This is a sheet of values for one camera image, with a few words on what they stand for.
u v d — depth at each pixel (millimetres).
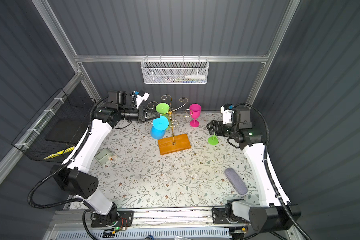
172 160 940
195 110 996
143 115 631
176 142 1009
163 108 789
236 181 824
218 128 630
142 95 657
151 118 665
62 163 445
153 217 754
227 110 632
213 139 1020
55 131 734
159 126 680
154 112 784
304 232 331
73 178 428
